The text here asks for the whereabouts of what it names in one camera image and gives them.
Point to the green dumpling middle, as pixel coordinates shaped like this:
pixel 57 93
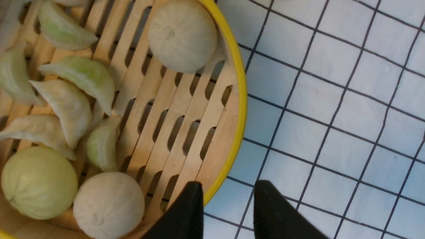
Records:
pixel 89 75

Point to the green dumpling left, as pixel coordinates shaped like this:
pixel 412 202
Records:
pixel 15 79

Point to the small green dumpling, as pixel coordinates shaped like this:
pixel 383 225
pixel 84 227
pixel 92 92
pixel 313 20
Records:
pixel 101 144

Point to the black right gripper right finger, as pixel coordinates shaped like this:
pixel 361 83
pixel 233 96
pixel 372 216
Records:
pixel 276 218

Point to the white black grid tablecloth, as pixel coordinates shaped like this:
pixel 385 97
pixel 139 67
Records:
pixel 335 116

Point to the white bun top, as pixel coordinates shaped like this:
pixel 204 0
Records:
pixel 183 35

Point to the white dumpling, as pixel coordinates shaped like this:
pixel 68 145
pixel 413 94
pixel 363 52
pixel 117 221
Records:
pixel 70 105
pixel 40 129

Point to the green bun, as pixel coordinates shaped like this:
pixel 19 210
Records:
pixel 39 182

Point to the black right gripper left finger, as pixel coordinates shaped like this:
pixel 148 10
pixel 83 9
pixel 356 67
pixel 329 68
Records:
pixel 185 217

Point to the white dumpling lower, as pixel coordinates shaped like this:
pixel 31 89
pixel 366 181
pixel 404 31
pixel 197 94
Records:
pixel 40 129

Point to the white dumpling middle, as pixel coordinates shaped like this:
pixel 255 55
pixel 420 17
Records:
pixel 70 105

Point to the green dumpling top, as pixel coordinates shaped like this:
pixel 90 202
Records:
pixel 61 31

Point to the white bun bottom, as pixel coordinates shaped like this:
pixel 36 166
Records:
pixel 109 206

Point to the yellow bamboo steamer basket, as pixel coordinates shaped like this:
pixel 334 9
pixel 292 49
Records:
pixel 175 127

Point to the white bun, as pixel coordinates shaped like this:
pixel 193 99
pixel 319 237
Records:
pixel 109 206
pixel 183 35

